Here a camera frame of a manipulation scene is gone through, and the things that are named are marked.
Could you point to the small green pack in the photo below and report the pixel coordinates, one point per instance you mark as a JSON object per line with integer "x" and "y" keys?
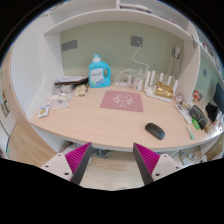
{"x": 196, "y": 124}

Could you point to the blue detergent bottle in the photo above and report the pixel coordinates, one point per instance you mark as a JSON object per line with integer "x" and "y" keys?
{"x": 98, "y": 76}

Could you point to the white wall shelf unit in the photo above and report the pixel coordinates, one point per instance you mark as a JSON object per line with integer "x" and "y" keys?
{"x": 116, "y": 15}

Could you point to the small round tin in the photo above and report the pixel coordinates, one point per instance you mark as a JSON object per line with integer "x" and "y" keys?
{"x": 179, "y": 98}

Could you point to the white wall charger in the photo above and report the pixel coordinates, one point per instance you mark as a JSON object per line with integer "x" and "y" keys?
{"x": 176, "y": 52}

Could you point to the pink printed mouse pad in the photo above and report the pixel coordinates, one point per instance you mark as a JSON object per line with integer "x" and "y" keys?
{"x": 121, "y": 100}

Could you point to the small red figure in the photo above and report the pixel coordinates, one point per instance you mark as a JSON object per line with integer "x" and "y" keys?
{"x": 198, "y": 96}

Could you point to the black bag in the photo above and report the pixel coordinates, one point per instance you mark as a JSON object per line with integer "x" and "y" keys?
{"x": 212, "y": 111}

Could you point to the white and yellow snack packet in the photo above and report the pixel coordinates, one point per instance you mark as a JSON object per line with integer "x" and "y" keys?
{"x": 43, "y": 110}

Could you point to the clear bottle with red label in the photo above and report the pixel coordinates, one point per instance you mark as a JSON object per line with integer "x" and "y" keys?
{"x": 138, "y": 83}

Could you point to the black monitor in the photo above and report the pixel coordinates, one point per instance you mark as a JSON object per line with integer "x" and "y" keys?
{"x": 219, "y": 97}

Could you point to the stack of books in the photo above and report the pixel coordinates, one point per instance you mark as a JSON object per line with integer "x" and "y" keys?
{"x": 70, "y": 79}

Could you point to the clear plastic bags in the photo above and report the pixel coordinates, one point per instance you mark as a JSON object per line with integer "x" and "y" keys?
{"x": 60, "y": 101}

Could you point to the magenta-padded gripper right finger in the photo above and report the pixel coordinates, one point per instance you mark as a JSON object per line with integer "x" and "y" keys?
{"x": 149, "y": 159}

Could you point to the white router with antennas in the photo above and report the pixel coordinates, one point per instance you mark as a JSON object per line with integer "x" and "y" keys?
{"x": 149, "y": 91}

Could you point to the grey zip pouch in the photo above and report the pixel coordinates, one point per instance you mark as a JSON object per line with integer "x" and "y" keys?
{"x": 199, "y": 115}

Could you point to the yellow package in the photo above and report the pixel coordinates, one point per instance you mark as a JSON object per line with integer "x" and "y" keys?
{"x": 80, "y": 90}

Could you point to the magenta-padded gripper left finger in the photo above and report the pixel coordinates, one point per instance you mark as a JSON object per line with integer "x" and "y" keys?
{"x": 76, "y": 159}

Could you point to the white remote control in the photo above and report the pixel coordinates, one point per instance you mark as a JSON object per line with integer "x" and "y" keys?
{"x": 183, "y": 114}

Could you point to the black computer mouse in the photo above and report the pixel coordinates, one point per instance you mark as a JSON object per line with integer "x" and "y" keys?
{"x": 155, "y": 130}

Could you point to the gold foil bag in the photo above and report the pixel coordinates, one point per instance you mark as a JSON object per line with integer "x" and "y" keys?
{"x": 163, "y": 90}

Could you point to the green and white tube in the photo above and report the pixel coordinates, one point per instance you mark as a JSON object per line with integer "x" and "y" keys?
{"x": 190, "y": 132}

